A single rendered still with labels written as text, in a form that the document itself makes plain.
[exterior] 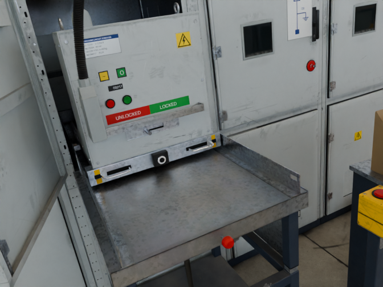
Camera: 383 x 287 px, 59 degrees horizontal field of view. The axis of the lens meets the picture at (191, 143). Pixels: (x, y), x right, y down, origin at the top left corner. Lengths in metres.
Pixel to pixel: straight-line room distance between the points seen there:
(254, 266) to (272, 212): 1.07
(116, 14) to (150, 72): 1.03
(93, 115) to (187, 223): 0.43
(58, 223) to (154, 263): 0.72
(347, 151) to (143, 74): 1.46
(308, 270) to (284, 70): 1.09
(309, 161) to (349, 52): 0.64
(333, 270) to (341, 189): 0.55
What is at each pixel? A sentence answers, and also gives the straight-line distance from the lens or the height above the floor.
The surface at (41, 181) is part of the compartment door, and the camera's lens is 1.29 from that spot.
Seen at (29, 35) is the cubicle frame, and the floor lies 1.39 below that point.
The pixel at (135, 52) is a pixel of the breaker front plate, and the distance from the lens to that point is 1.20.
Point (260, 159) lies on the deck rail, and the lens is 1.19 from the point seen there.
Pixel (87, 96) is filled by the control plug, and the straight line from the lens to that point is 1.07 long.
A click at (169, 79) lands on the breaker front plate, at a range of 1.25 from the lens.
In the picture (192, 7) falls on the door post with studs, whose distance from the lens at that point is 1.52.
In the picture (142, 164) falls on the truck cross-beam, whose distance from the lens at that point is 1.28.
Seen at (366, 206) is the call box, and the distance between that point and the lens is 1.00.
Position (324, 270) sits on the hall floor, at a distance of 2.09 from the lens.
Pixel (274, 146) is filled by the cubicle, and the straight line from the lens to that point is 1.85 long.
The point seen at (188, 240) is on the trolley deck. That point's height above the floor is 0.85.
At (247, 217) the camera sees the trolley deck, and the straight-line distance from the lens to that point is 0.99.
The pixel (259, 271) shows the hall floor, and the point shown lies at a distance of 2.05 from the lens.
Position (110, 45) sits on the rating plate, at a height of 1.33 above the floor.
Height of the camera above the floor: 1.41
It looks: 22 degrees down
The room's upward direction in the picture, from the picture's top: 8 degrees counter-clockwise
